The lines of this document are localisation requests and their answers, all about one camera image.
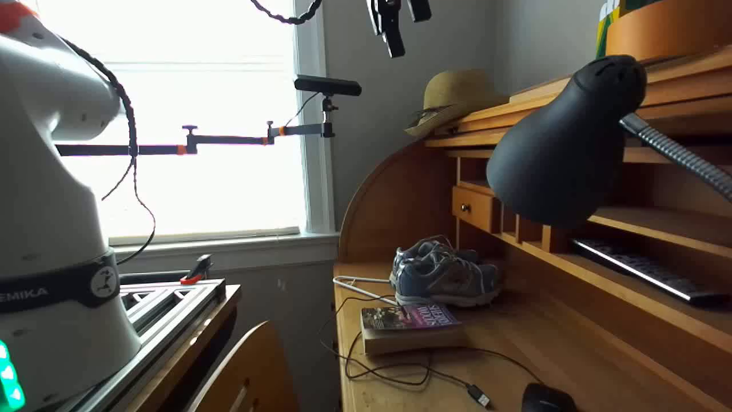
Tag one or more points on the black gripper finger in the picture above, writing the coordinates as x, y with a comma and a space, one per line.
419, 11

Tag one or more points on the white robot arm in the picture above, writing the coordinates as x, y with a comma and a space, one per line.
63, 327

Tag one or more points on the black computer keyboard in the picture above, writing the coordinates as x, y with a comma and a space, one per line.
652, 274

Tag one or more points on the straw hat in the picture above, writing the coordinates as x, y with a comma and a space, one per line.
449, 98

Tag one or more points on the black desk lamp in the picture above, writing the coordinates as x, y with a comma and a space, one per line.
559, 163

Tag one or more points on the orange round container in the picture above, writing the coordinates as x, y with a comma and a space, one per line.
658, 30

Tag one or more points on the grey blue sneaker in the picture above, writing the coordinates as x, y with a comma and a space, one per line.
433, 271

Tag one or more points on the thick paperback book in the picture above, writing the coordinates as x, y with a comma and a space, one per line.
405, 328

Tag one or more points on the black computer mouse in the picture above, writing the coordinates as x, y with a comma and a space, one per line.
546, 399

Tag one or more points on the wooden chair back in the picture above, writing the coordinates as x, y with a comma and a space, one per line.
255, 377

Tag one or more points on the black camera on boom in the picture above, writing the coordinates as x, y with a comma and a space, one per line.
327, 85

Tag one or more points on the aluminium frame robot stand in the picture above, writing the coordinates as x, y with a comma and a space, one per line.
182, 321

